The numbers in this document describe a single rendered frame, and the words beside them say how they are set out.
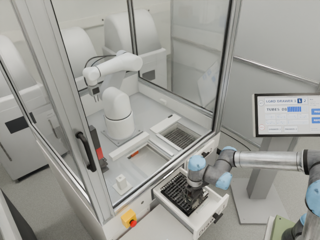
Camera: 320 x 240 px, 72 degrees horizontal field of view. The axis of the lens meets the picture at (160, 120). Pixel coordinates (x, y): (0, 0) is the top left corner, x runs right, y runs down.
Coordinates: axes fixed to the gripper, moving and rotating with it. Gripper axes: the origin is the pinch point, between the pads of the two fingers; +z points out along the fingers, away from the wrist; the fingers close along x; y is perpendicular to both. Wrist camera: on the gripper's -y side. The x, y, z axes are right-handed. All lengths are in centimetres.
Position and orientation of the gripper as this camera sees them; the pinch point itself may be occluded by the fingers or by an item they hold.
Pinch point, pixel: (194, 202)
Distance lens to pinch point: 129.6
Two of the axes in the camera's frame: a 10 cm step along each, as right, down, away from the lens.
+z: 0.2, 7.9, 6.1
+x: 6.9, 4.3, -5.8
